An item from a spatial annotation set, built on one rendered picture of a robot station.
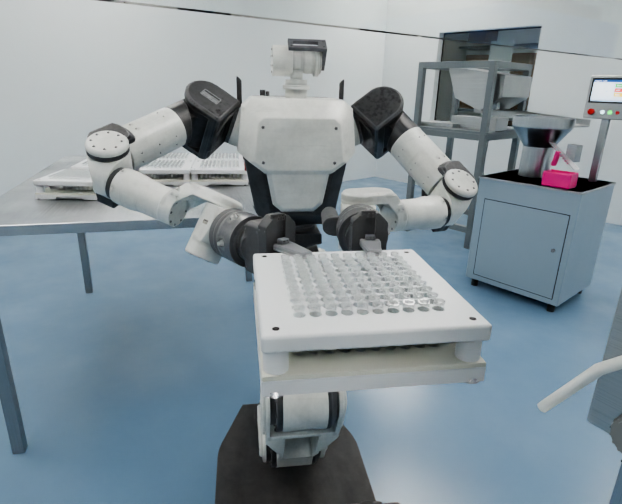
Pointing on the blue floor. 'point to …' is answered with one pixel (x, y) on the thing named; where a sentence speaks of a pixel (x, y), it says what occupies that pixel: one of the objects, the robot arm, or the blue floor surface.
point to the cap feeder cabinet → (537, 235)
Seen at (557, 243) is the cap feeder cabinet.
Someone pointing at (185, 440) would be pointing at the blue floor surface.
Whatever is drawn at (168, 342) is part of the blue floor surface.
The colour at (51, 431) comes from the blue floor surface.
